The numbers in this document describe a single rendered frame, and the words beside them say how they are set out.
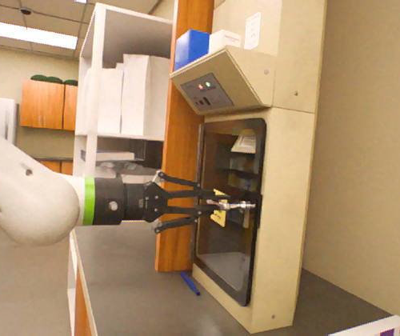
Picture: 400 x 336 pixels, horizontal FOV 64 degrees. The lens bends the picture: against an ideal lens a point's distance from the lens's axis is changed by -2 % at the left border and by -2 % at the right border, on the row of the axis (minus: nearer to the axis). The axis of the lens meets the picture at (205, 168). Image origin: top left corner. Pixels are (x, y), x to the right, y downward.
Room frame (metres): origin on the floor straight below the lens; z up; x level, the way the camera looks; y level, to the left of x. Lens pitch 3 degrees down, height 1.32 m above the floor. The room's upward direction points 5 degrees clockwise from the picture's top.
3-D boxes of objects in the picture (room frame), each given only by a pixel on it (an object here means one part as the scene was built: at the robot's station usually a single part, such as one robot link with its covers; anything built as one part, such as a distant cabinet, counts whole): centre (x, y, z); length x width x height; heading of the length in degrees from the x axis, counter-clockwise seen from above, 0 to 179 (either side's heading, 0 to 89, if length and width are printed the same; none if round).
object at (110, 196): (0.62, 0.18, 1.20); 0.12 x 0.06 x 0.09; 25
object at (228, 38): (0.73, -0.02, 1.54); 0.05 x 0.05 x 0.06; 33
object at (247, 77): (0.77, 0.00, 1.46); 0.32 x 0.12 x 0.10; 25
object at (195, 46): (0.86, 0.04, 1.56); 0.10 x 0.10 x 0.09; 25
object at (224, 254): (0.79, -0.05, 1.19); 0.30 x 0.01 x 0.40; 25
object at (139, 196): (0.66, 0.12, 1.20); 0.09 x 0.07 x 0.08; 115
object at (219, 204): (0.71, -0.05, 1.20); 0.10 x 0.05 x 0.03; 25
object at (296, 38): (0.85, -0.17, 1.33); 0.32 x 0.25 x 0.77; 25
